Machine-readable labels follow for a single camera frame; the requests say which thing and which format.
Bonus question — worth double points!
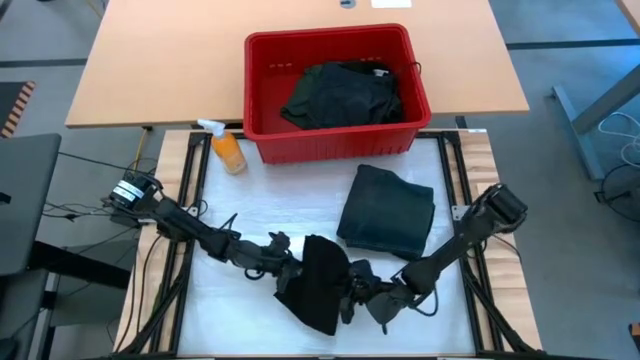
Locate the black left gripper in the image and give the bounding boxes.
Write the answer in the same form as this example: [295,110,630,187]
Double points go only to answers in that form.
[244,230,304,294]

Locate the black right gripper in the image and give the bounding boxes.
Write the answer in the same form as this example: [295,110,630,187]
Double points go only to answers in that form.
[339,258,416,326]

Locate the black cloth garment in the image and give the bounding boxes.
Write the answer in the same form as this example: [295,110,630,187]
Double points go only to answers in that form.
[273,233,352,337]

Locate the dark blue denim jeans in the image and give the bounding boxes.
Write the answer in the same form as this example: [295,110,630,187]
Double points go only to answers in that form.
[336,163,436,261]

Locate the dark grey cloth garment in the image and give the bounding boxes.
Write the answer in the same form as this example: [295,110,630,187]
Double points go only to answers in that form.
[299,60,405,129]

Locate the red plastic bin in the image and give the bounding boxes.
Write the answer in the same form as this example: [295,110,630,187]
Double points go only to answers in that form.
[243,22,432,165]

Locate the orange spray bottle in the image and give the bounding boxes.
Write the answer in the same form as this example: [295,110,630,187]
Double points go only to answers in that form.
[197,118,249,176]

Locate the black stand base bar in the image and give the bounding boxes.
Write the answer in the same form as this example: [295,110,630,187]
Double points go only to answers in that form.
[28,241,132,291]

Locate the light wooden desk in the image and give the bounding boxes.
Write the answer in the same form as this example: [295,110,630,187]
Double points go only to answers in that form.
[64,0,530,129]
[617,0,640,36]

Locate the grey chair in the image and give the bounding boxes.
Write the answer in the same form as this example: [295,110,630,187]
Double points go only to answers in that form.
[0,133,62,360]

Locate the grey metal desk leg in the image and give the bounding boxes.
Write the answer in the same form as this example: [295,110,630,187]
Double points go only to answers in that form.
[551,64,640,181]

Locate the striped edge floor mat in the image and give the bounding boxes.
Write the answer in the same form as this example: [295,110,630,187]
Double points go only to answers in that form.
[0,81,36,140]

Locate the yellow floor cable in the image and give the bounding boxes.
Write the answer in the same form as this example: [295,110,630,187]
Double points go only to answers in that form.
[131,128,149,194]

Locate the thin black floor cables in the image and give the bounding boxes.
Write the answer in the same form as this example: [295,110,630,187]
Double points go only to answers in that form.
[42,149,159,224]

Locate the black looped floor cable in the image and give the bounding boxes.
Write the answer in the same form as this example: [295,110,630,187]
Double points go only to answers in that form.
[593,164,640,247]

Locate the white floor cable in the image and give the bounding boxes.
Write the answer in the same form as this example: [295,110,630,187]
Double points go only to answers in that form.
[597,112,640,169]

